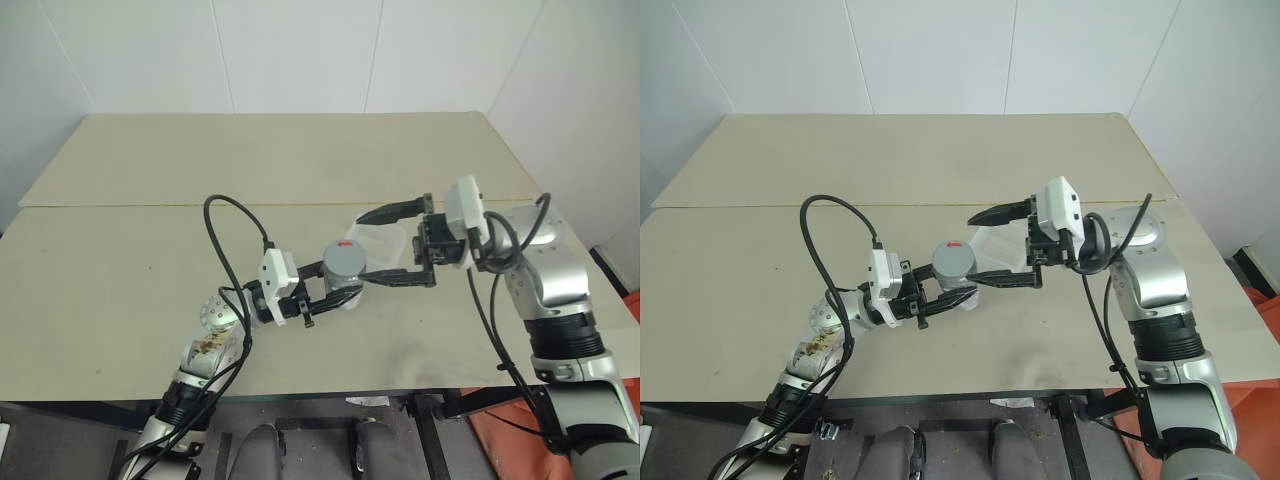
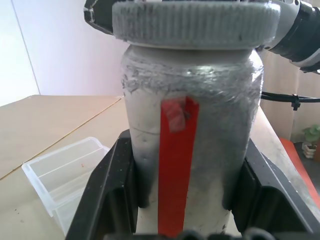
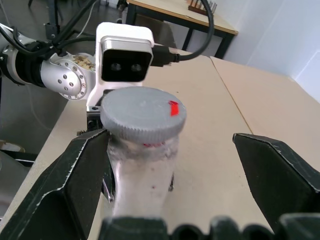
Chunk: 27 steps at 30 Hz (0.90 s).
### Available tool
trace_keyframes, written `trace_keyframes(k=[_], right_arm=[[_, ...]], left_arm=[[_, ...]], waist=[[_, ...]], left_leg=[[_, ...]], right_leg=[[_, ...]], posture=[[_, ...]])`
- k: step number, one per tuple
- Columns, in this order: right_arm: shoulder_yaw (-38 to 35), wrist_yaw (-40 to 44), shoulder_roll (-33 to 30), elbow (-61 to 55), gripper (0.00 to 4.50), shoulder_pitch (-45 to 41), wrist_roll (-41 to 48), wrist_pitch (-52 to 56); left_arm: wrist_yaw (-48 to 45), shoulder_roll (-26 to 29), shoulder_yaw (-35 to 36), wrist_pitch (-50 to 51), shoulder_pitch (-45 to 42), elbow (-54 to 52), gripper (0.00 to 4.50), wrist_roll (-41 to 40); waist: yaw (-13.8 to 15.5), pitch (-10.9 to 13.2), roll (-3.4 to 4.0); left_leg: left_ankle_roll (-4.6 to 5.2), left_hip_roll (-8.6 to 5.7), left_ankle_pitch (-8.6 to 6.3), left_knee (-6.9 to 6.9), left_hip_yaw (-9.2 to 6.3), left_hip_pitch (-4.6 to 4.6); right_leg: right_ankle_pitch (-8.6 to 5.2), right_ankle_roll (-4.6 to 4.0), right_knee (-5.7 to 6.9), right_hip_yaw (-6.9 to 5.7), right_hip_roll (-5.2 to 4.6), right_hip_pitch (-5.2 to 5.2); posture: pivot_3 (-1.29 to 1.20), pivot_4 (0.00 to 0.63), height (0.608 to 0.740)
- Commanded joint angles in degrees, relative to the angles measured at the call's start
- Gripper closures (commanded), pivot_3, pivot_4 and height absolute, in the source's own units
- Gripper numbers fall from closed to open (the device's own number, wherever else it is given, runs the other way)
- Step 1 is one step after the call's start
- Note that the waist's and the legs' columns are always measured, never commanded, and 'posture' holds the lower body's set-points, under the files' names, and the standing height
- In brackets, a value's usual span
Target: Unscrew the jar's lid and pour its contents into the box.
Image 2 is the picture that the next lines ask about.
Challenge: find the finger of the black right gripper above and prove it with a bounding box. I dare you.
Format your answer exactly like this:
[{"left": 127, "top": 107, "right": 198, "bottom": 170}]
[{"left": 83, "top": 0, "right": 116, "bottom": 35}]

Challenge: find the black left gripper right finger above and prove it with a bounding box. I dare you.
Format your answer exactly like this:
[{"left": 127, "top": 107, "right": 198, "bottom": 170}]
[{"left": 222, "top": 137, "right": 320, "bottom": 240}]

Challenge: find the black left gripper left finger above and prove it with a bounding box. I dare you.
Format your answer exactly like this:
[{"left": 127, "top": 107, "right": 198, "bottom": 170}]
[{"left": 64, "top": 128, "right": 151, "bottom": 240}]

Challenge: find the grey jar with red tape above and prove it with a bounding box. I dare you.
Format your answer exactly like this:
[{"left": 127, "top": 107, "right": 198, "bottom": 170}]
[{"left": 120, "top": 46, "right": 265, "bottom": 240}]

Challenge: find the grey ribbed jar lid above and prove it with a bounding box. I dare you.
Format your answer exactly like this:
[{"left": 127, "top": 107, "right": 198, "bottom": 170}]
[{"left": 111, "top": 0, "right": 281, "bottom": 51}]

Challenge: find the clear plastic box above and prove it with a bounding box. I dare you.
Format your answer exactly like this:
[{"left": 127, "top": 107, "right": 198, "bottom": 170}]
[{"left": 21, "top": 136, "right": 111, "bottom": 237}]

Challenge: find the small potted green plant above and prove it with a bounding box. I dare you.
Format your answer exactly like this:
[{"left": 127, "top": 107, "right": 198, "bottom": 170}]
[{"left": 301, "top": 124, "right": 320, "bottom": 159}]

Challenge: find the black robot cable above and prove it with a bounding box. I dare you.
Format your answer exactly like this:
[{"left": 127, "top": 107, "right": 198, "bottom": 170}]
[{"left": 261, "top": 91, "right": 320, "bottom": 112}]

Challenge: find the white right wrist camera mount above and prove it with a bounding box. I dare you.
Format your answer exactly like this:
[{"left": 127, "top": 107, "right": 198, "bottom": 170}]
[{"left": 271, "top": 0, "right": 302, "bottom": 51}]

